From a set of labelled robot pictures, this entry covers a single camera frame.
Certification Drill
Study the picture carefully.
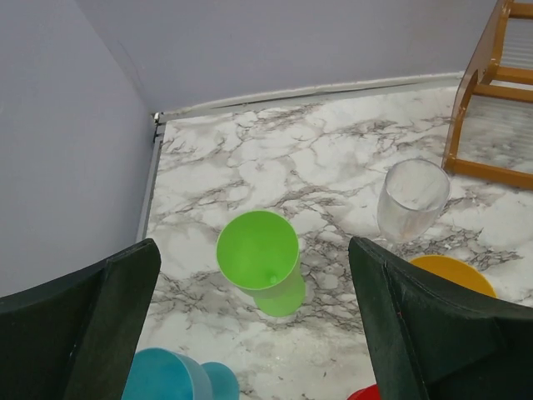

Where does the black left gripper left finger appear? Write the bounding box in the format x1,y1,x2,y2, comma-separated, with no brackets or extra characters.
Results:
1,239,162,399

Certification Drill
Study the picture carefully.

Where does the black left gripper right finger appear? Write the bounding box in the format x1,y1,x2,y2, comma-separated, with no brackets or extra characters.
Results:
348,237,532,399

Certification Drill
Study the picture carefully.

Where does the clear wine glass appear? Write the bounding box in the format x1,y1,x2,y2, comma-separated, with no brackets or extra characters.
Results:
376,158,451,250

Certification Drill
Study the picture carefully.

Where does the green plastic wine glass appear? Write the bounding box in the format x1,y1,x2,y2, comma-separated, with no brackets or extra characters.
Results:
216,210,306,318

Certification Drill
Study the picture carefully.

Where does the yellow plastic wine glass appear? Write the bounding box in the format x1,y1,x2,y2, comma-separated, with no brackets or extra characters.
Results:
410,255,497,298

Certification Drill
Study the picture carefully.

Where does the red plastic wine glass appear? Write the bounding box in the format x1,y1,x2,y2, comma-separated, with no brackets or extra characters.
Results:
346,384,381,400

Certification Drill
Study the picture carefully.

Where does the light blue plastic wine glass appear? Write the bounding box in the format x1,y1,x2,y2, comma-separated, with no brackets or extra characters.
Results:
122,347,240,400

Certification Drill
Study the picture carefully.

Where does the wooden two-tier shelf rack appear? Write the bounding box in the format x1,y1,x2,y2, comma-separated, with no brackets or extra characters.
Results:
442,1,532,190

